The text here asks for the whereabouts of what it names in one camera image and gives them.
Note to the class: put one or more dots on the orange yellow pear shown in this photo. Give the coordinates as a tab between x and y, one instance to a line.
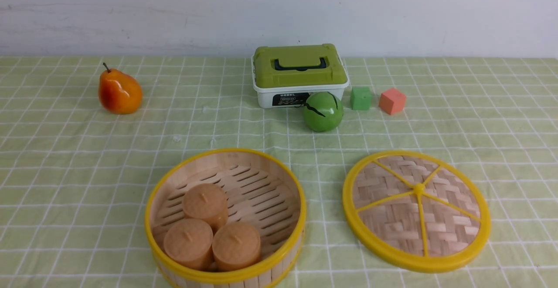
119	93

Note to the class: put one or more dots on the right tan bun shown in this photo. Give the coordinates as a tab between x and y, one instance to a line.
235	246

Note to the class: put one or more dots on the green lidded white box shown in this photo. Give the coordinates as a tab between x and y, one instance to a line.
285	76

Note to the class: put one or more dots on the tan bun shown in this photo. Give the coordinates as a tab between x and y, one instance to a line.
208	202
235	246
188	242

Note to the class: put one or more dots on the green checkered tablecloth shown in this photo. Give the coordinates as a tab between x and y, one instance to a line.
75	178

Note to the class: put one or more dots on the back tan bun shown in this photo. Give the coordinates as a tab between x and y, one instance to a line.
208	202

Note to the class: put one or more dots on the orange red cube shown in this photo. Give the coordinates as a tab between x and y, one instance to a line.
392	101

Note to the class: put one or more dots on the yellow woven steamer lid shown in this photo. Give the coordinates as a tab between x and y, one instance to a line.
415	211

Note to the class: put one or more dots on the green cube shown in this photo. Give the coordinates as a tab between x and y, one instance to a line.
360	98

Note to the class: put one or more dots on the bamboo steamer basket yellow rim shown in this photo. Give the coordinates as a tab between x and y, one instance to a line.
260	189

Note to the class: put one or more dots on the green round melon toy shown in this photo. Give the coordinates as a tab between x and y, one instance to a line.
322	111

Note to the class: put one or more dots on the left tan bun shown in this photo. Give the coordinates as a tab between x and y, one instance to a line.
188	242

